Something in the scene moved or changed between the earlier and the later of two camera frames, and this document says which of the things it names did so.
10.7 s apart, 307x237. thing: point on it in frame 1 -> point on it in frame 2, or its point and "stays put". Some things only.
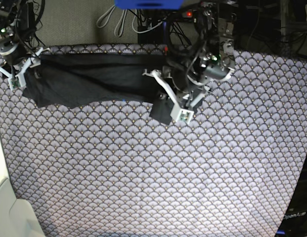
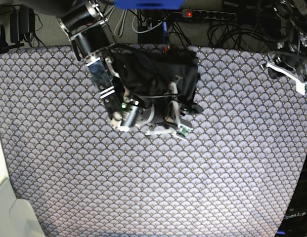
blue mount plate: (149, 4) stays put
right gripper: (18, 57) -> (135, 112)
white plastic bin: (14, 217) stays put
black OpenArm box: (298, 221) stays put
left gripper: (193, 80) -> (294, 58)
